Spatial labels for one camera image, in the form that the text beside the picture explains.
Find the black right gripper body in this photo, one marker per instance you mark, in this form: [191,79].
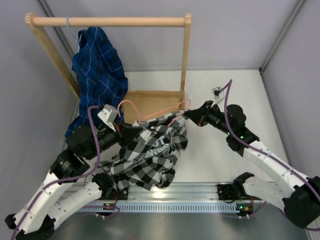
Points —
[203,119]

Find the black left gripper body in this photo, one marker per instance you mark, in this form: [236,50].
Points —
[123,140]

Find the pink wire hanger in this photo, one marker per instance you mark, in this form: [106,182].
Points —
[139,113]

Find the black white checkered shirt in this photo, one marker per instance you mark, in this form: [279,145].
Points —
[149,159]

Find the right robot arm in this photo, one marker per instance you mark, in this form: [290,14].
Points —
[294,193]

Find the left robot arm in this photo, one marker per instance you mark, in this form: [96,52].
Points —
[44,213]

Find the blue plaid shirt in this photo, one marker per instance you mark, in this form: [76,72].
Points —
[100,74]

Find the wooden clothes rack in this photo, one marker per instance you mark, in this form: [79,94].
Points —
[38,24]

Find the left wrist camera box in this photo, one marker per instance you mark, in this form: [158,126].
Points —
[108,115]

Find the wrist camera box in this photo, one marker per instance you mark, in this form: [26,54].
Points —
[108,115]
[218,95]

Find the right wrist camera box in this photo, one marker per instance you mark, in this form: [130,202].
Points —
[218,95]

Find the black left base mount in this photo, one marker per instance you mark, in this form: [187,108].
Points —
[119,195]

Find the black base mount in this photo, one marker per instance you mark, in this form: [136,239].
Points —
[230,192]
[119,195]

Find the grey slotted cable duct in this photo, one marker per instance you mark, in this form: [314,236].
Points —
[177,207]

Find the aluminium mounting rail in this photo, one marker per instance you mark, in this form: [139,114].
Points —
[177,192]

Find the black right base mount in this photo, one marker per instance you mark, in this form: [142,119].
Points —
[230,192]

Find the light blue wire hanger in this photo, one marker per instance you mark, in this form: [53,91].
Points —
[76,38]

